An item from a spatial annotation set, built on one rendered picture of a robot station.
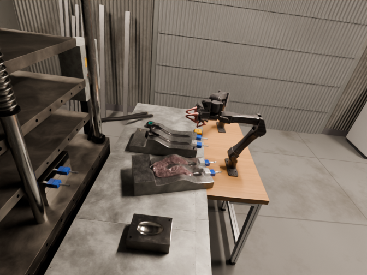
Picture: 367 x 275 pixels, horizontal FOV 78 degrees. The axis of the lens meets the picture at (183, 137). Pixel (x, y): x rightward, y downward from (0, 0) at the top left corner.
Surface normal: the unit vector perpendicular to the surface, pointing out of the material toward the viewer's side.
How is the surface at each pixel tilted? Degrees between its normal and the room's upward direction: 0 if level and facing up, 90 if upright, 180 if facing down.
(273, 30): 90
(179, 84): 90
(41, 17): 90
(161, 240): 0
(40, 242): 0
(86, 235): 0
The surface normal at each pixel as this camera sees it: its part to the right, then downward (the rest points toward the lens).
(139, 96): -0.01, 0.53
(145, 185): 0.25, 0.54
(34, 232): 0.12, -0.84
